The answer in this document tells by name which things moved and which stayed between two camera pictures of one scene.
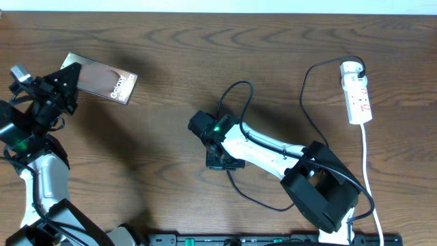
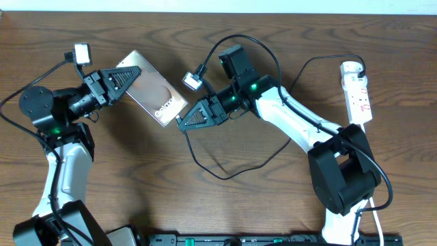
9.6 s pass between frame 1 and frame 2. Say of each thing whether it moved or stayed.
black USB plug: stayed
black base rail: stayed
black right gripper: moved
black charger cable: moved
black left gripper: moved
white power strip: stayed
